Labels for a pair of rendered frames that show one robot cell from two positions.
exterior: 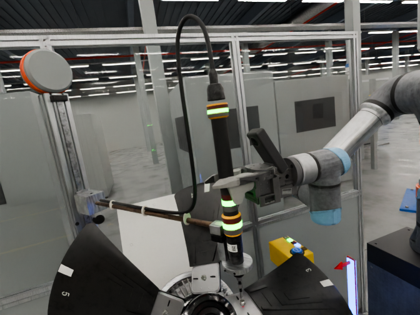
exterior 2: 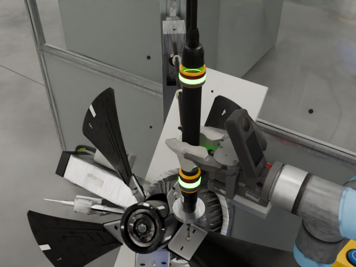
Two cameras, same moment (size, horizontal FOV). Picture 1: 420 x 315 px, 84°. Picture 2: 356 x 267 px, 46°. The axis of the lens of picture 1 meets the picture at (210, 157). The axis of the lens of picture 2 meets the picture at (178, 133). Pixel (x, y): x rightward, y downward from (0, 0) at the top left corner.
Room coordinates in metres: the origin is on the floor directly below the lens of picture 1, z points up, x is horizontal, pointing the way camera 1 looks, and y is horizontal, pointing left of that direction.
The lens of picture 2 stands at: (0.10, -0.46, 2.02)
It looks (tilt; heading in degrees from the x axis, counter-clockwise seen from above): 41 degrees down; 50
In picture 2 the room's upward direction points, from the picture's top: straight up
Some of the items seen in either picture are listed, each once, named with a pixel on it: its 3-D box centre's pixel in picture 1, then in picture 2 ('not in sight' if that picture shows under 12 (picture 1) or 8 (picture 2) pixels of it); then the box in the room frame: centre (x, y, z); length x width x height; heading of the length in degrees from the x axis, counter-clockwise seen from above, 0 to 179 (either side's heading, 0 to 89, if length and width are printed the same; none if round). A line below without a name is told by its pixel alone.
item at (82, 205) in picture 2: not in sight; (85, 206); (0.38, 0.30, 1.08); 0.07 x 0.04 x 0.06; 119
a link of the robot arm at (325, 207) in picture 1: (320, 199); (323, 236); (0.59, -0.28, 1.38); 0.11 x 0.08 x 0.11; 4
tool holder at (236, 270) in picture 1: (231, 245); (188, 192); (0.49, -0.02, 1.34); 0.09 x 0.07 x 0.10; 54
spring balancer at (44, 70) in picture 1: (47, 72); not in sight; (0.91, 0.55, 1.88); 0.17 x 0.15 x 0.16; 109
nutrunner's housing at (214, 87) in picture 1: (226, 180); (190, 141); (0.49, -0.03, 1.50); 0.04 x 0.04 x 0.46
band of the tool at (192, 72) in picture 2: (217, 111); (192, 74); (0.49, -0.03, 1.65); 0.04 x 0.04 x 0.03
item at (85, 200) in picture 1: (89, 201); (174, 36); (0.86, 0.48, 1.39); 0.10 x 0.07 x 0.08; 54
